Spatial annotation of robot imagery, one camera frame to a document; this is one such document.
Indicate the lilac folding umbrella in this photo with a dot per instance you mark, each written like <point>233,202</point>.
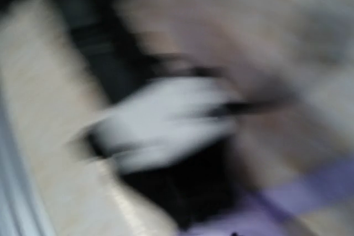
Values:
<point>318,203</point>

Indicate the aluminium front rail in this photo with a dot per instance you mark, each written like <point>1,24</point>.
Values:
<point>22,212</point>

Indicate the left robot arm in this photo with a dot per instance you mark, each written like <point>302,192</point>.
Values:
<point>113,55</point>

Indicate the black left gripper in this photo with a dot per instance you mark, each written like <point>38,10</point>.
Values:
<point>195,188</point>

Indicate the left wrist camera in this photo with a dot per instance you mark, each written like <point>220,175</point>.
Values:
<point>161,124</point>

